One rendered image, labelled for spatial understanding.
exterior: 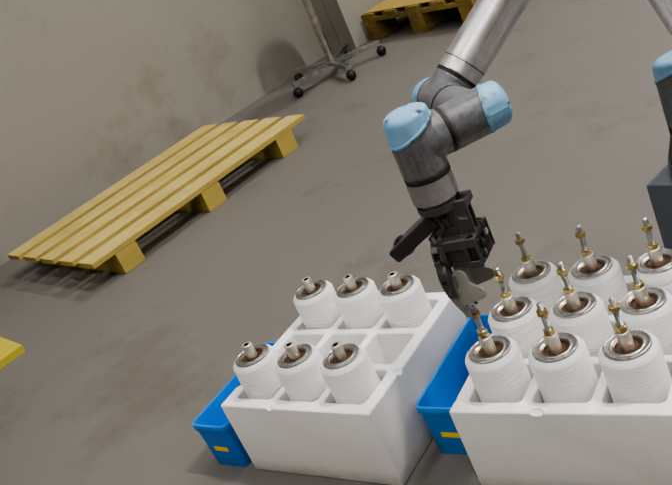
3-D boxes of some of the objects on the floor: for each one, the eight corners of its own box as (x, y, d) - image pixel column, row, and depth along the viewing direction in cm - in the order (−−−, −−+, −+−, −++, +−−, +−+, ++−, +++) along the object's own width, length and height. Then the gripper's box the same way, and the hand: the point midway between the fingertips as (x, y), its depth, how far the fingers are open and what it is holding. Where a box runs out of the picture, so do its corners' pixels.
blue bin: (488, 358, 196) (470, 314, 192) (534, 358, 189) (517, 312, 185) (434, 455, 175) (412, 408, 170) (484, 459, 168) (463, 409, 164)
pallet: (217, 141, 458) (208, 122, 454) (320, 135, 394) (310, 113, 390) (16, 275, 395) (2, 254, 391) (99, 293, 331) (84, 269, 327)
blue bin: (284, 380, 223) (264, 341, 219) (318, 381, 216) (298, 341, 212) (212, 466, 203) (189, 425, 198) (247, 470, 196) (223, 428, 191)
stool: (340, 56, 515) (299, -42, 493) (400, 51, 469) (358, -58, 447) (269, 100, 493) (223, -2, 470) (325, 98, 447) (276, -14, 424)
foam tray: (344, 356, 222) (315, 297, 215) (483, 358, 197) (455, 291, 190) (255, 469, 195) (219, 405, 188) (403, 487, 170) (368, 414, 164)
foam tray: (544, 353, 190) (518, 283, 183) (741, 347, 167) (719, 267, 160) (481, 488, 162) (447, 411, 155) (708, 504, 139) (680, 415, 132)
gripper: (456, 211, 134) (501, 325, 143) (475, 176, 143) (517, 286, 151) (406, 220, 139) (452, 331, 147) (427, 186, 147) (470, 292, 155)
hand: (466, 303), depth 150 cm, fingers open, 3 cm apart
